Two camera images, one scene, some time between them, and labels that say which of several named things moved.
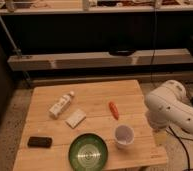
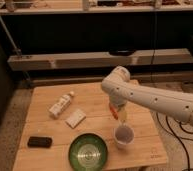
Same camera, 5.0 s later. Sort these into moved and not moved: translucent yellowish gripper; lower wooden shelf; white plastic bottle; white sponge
Moved: translucent yellowish gripper
Not moved: lower wooden shelf; white plastic bottle; white sponge
